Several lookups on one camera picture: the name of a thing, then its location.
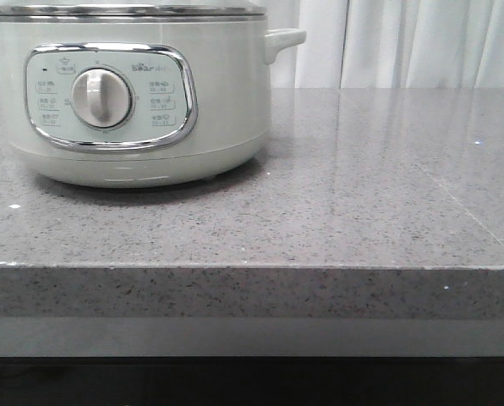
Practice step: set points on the glass pot lid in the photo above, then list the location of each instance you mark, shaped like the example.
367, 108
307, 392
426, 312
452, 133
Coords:
88, 11

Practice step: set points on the pale green electric cooking pot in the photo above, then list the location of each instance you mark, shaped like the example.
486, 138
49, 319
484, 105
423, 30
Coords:
133, 96

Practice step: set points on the white curtain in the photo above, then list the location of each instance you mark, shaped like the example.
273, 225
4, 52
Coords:
309, 44

